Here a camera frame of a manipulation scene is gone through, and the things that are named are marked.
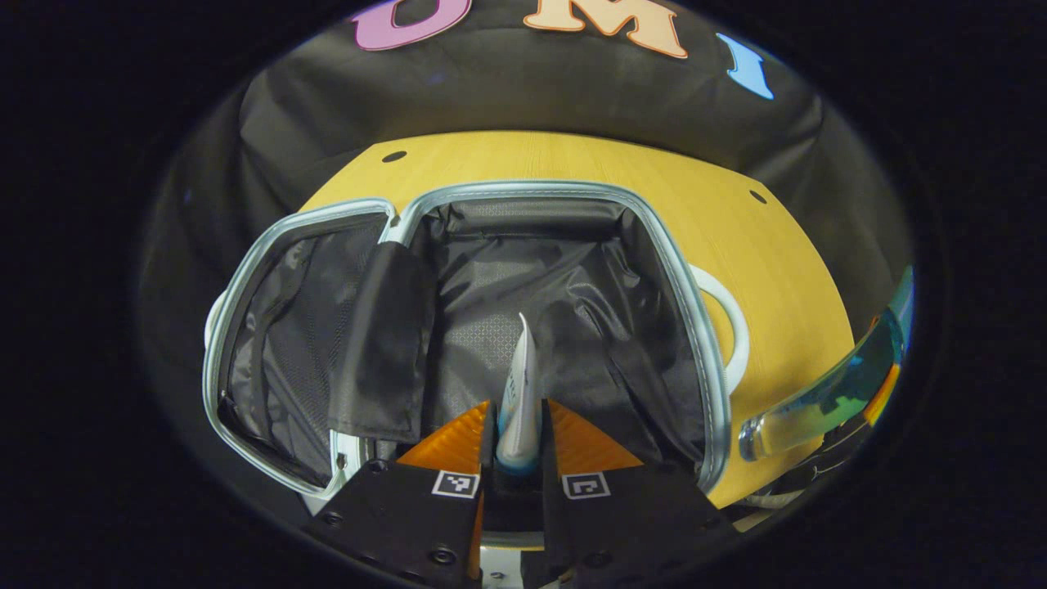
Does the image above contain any light blue suitcase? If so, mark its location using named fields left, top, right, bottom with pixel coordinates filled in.
left=201, top=179, right=751, bottom=501

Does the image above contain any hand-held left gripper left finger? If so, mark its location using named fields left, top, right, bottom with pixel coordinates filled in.
left=304, top=398, right=497, bottom=589

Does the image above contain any white skin care tube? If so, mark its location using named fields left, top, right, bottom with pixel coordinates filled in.
left=496, top=312, right=542, bottom=477

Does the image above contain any teal transparent bottle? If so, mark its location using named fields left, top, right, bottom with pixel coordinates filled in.
left=738, top=266, right=915, bottom=463

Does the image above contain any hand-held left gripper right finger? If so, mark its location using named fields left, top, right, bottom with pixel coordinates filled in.
left=523, top=398, right=741, bottom=589

